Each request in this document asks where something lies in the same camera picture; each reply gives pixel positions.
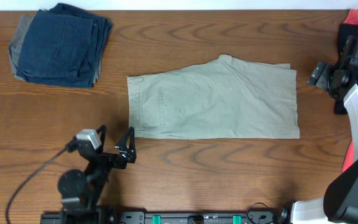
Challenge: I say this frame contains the folded grey garment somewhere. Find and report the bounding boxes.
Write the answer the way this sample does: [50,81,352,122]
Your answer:
[8,15,32,81]

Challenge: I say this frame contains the coral red garment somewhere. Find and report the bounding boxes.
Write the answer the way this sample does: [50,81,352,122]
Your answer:
[342,9,358,172]

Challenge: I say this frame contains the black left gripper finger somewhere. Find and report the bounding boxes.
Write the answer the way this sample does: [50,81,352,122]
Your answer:
[96,125,107,152]
[115,126,137,164]

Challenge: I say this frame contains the folded navy blue shorts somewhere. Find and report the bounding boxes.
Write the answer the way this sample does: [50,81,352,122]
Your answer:
[16,3,113,88]

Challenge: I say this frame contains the black garment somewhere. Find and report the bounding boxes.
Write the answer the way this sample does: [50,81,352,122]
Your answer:
[334,24,358,114]

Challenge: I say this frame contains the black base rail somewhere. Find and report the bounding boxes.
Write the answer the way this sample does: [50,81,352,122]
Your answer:
[40,210,290,224]

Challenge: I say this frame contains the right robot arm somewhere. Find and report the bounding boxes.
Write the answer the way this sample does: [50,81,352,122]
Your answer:
[287,36,358,224]

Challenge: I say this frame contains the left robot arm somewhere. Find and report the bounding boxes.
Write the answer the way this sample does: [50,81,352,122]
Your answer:
[58,125,137,212]

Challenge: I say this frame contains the khaki shorts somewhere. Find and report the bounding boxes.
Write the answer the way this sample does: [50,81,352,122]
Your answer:
[127,55,300,139]

